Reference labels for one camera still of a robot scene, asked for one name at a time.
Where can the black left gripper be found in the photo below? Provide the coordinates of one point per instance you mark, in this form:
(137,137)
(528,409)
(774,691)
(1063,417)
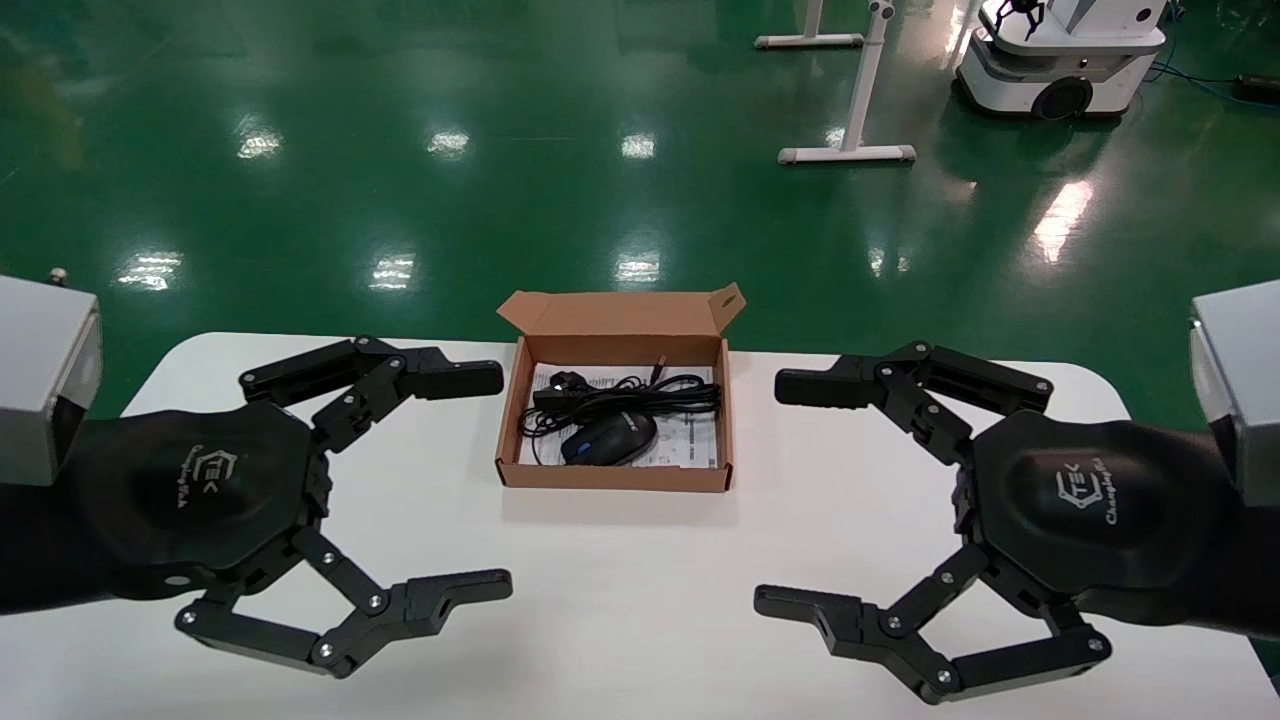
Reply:
(200,490)

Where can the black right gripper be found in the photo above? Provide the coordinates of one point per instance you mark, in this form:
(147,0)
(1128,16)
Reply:
(1090,510)

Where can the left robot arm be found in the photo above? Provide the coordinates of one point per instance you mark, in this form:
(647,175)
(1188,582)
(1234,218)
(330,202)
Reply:
(40,370)

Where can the open brown cardboard box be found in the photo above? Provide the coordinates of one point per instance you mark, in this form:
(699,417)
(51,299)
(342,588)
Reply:
(620,320)

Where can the white printed paper sheet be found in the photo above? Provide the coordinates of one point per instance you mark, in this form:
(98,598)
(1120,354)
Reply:
(690,445)

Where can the white two-leg desk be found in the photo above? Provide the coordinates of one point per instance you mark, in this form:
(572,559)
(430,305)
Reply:
(865,80)

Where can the white wheeled robot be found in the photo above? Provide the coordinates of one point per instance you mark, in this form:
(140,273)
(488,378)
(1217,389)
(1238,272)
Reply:
(1030,80)

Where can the black power brick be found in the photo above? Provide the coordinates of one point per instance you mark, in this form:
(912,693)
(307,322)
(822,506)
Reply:
(1260,87)

